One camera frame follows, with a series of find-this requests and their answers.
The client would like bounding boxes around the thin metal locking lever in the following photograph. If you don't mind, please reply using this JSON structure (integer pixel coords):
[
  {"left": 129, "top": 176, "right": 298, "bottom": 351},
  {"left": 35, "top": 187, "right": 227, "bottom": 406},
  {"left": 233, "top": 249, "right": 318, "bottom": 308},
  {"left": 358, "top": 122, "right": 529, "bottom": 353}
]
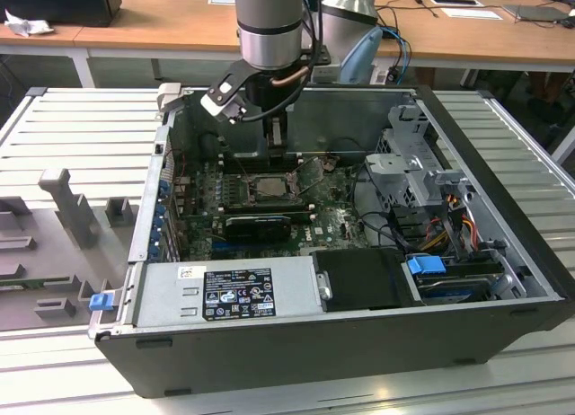
[
  {"left": 234, "top": 154, "right": 254, "bottom": 185},
  {"left": 298, "top": 177, "right": 326, "bottom": 200}
]

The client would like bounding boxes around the metal CPU socket cover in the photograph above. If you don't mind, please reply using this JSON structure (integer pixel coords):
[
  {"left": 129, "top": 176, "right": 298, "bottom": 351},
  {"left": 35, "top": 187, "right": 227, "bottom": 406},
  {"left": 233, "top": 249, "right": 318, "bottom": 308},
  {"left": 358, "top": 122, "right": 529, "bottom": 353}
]
[{"left": 293, "top": 156, "right": 326, "bottom": 195}]

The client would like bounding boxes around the CPU socket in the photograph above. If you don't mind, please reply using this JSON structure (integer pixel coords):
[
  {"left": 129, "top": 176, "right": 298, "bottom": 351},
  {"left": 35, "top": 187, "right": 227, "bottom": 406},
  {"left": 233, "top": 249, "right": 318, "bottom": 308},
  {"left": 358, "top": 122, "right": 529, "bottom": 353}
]
[{"left": 244, "top": 172, "right": 300, "bottom": 204}]

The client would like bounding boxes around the long wooden desk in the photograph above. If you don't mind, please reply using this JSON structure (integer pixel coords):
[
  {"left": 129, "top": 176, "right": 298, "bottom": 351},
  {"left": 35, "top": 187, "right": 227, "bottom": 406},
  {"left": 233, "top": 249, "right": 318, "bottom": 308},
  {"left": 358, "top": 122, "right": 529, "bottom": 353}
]
[{"left": 0, "top": 0, "right": 575, "bottom": 89}]

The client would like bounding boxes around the black graphics card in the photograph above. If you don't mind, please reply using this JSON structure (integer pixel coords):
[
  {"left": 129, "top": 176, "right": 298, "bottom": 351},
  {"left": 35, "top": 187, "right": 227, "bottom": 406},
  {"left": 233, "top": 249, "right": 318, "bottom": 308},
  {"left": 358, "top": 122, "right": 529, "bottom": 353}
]
[{"left": 223, "top": 214, "right": 293, "bottom": 243}]

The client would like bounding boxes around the green motherboard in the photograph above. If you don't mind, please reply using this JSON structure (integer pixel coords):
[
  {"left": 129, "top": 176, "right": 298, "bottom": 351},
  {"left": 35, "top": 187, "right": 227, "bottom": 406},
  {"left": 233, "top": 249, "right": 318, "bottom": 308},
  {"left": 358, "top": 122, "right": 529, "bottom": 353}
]
[{"left": 177, "top": 156, "right": 375, "bottom": 261}]

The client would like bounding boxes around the silver metal drive cage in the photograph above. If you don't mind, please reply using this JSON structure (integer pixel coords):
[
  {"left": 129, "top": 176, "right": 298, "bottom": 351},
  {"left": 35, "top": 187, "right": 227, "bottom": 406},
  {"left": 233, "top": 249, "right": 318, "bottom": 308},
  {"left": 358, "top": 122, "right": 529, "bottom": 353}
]
[{"left": 363, "top": 103, "right": 478, "bottom": 210}]

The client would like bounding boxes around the black plastic air shroud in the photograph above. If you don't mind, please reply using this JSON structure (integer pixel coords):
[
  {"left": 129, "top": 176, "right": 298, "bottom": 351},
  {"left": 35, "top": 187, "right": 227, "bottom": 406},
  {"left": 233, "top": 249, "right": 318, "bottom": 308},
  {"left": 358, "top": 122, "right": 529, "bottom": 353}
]
[{"left": 310, "top": 247, "right": 413, "bottom": 313}]

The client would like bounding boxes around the black box on desk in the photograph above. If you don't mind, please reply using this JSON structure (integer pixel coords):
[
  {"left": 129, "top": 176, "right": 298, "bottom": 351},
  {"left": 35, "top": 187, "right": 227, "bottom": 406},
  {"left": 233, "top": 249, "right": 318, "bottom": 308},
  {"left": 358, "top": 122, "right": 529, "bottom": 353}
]
[{"left": 0, "top": 0, "right": 123, "bottom": 28}]

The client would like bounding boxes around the grey power supply unit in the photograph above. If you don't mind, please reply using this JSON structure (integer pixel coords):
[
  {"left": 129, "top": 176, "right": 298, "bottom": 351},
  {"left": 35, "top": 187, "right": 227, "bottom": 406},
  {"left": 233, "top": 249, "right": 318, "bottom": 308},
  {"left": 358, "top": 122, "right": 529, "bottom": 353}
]
[{"left": 133, "top": 257, "right": 325, "bottom": 329}]

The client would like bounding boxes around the hard disk in blue carrier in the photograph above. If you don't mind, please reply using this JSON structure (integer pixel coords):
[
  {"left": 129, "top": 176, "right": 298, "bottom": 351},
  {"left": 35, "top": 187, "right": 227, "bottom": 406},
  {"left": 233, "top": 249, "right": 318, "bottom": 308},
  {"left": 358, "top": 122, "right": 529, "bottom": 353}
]
[{"left": 402, "top": 254, "right": 500, "bottom": 306}]

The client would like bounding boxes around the crumpled white paper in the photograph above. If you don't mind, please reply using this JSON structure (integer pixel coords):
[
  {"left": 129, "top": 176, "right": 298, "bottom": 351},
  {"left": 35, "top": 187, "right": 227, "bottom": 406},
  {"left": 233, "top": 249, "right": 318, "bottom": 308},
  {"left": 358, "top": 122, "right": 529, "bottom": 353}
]
[{"left": 4, "top": 8, "right": 56, "bottom": 39}]

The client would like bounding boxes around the blue case latch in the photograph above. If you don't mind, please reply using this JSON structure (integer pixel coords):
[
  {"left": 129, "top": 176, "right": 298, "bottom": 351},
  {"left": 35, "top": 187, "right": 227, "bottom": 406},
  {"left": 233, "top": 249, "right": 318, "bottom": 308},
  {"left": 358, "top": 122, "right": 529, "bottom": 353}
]
[{"left": 89, "top": 293, "right": 114, "bottom": 313}]

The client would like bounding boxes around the black open PC case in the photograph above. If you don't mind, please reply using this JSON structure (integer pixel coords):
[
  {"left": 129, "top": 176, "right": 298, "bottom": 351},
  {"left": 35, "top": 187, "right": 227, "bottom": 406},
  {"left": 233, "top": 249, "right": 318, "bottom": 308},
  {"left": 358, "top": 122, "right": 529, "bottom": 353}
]
[{"left": 87, "top": 83, "right": 568, "bottom": 399}]

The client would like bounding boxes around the grey parts rack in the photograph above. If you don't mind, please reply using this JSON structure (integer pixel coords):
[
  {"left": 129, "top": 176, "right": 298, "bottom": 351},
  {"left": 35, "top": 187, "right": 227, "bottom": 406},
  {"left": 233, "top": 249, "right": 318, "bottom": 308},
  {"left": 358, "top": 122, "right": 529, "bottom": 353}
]
[{"left": 0, "top": 167, "right": 141, "bottom": 331}]

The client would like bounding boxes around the dark grey laptop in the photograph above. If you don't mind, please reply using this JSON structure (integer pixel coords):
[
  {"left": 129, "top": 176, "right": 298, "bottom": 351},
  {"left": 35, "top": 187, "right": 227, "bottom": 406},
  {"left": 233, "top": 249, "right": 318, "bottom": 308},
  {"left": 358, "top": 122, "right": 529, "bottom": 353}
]
[{"left": 501, "top": 4, "right": 568, "bottom": 23}]

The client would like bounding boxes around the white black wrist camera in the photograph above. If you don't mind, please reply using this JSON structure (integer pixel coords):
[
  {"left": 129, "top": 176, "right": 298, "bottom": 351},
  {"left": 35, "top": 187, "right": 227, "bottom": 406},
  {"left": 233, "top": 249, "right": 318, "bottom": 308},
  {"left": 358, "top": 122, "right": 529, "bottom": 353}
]
[{"left": 199, "top": 59, "right": 250, "bottom": 127}]

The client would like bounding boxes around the grey case handle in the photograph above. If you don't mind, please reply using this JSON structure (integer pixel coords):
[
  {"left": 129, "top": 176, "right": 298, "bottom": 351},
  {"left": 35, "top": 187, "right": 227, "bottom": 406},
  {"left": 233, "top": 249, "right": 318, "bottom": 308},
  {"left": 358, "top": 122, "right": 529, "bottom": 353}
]
[{"left": 155, "top": 83, "right": 183, "bottom": 120}]

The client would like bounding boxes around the blue cable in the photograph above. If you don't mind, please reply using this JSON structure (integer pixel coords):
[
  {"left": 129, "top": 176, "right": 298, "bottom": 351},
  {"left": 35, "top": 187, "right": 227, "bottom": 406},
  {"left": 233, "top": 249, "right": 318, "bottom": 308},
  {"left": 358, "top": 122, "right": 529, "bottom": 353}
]
[{"left": 381, "top": 23, "right": 411, "bottom": 75}]

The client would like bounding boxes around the coloured power wire bundle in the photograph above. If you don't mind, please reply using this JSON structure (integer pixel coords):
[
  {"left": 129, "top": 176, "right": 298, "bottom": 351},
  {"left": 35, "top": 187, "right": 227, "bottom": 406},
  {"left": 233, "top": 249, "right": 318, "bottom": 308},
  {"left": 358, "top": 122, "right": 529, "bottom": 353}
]
[{"left": 421, "top": 193, "right": 481, "bottom": 255}]

